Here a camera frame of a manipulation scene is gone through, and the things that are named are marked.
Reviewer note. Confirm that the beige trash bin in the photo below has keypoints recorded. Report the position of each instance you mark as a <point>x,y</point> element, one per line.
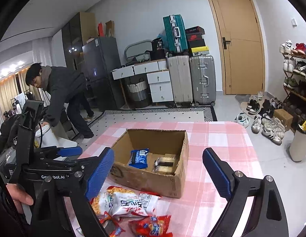
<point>299,145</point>

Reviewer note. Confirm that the brown cardboard box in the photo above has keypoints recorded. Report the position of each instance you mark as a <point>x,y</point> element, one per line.
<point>148,180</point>

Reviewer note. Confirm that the small cardboard box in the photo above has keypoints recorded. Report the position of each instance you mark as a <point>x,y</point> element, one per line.
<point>283,118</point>

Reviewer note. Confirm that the white bucket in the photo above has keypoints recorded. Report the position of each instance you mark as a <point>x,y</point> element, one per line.
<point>44,135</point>

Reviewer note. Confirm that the brown paper bag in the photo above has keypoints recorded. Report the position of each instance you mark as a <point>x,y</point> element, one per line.
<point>110,28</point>

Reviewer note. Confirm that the pink plaid tablecloth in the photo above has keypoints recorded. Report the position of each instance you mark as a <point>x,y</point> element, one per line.
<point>212,138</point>

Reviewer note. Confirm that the white drawer desk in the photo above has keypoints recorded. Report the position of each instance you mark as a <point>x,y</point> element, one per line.
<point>155,79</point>

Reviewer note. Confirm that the teal suitcase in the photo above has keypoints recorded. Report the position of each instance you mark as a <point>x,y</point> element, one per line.
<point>174,33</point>

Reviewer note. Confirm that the group of loose sneakers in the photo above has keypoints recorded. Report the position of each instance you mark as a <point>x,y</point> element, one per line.
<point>264,121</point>

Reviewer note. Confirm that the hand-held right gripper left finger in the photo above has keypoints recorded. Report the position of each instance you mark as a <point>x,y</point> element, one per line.
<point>100,175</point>

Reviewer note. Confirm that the red snack packet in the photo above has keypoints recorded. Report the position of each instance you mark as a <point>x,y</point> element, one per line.
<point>112,223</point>
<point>150,227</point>

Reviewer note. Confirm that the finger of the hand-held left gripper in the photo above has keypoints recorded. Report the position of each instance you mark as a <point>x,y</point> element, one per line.
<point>54,165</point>
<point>69,151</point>

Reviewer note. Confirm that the yellow shoe box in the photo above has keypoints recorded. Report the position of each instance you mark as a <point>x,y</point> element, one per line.
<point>199,50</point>

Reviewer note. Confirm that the grey white laundry basket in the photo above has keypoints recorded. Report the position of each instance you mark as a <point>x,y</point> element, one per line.
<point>137,91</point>

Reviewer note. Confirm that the blue snack packet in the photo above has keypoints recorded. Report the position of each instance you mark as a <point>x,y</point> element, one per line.
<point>139,158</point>

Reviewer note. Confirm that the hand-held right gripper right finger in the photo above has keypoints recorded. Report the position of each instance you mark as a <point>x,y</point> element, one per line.
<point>217,175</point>

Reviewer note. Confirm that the white wall switch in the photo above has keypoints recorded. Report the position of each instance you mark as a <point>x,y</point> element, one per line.
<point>294,22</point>

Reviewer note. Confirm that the grey framed mirror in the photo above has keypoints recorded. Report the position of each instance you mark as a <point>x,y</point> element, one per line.
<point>135,50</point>

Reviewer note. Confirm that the grey door mat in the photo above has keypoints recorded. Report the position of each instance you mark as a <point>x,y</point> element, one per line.
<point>243,102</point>

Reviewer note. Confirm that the red paper bag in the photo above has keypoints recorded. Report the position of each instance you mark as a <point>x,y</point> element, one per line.
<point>101,29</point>

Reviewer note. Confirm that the dark grey refrigerator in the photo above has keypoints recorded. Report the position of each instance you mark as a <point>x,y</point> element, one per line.
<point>103,79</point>

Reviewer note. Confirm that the black bag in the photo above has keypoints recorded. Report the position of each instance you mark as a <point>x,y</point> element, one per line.
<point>158,48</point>

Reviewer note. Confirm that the wooden shoe rack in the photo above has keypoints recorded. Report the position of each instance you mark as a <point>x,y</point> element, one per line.
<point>291,92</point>

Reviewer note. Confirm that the beige suitcase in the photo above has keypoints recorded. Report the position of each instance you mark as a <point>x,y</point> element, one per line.
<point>180,79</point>

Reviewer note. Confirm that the shoe rack with shoes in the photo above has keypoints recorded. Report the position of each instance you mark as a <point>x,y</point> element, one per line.
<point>297,66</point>

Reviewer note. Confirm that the red and black shoe box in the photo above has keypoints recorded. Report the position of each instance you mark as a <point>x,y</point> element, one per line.
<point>196,40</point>

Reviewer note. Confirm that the silver suitcase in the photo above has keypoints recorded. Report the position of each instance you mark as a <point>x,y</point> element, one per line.
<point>202,79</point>

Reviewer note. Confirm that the wooden door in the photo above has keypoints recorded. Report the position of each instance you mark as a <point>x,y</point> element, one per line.
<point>241,54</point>

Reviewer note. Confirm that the white black patterned rug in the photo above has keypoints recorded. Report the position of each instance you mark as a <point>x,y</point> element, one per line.
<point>155,116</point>

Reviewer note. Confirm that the clear wrapped cake packets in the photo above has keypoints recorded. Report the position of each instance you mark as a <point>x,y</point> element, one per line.
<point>165,164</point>

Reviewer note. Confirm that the white orange noodle snack bag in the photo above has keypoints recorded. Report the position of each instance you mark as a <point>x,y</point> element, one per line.
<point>97,206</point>
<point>133,202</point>

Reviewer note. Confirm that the dark glass door cabinet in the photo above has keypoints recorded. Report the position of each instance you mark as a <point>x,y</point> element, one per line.
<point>74,37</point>

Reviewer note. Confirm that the beige curtain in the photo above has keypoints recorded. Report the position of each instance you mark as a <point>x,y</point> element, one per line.
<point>8,88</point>

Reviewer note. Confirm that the person's left hand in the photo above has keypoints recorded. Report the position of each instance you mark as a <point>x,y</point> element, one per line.
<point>19,197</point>

